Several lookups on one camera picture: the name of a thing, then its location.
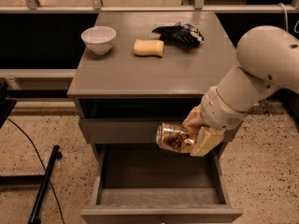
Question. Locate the yellow sponge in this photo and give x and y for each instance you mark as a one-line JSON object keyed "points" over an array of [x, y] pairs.
{"points": [[149, 48]]}

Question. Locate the black equipment at left edge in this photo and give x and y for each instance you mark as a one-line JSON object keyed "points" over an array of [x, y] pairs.
{"points": [[6, 105]]}

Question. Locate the grey wooden drawer cabinet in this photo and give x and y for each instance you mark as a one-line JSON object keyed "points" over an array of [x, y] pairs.
{"points": [[120, 85]]}

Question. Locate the open grey middle drawer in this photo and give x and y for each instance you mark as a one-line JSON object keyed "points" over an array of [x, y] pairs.
{"points": [[142, 184]]}

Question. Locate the metal guard railing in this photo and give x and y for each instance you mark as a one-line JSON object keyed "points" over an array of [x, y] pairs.
{"points": [[93, 3]]}

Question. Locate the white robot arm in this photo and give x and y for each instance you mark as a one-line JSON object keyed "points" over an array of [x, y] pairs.
{"points": [[268, 60]]}

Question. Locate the white ceramic bowl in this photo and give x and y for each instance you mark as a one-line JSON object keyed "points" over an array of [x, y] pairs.
{"points": [[99, 39]]}

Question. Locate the black metal stand leg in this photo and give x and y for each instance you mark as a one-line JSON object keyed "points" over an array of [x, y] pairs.
{"points": [[43, 181]]}

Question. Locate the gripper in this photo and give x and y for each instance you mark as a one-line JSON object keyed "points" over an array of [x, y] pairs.
{"points": [[220, 110]]}

